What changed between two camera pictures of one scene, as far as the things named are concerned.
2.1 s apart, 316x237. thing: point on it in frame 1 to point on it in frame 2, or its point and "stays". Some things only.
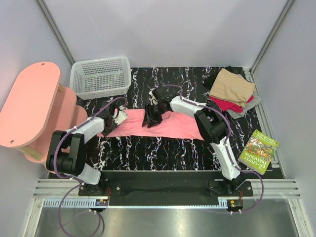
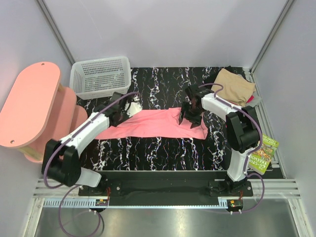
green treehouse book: (258, 151) stays
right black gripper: (149, 116) to (196, 120)
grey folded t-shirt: (255, 101) stays
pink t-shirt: (172, 126) stays
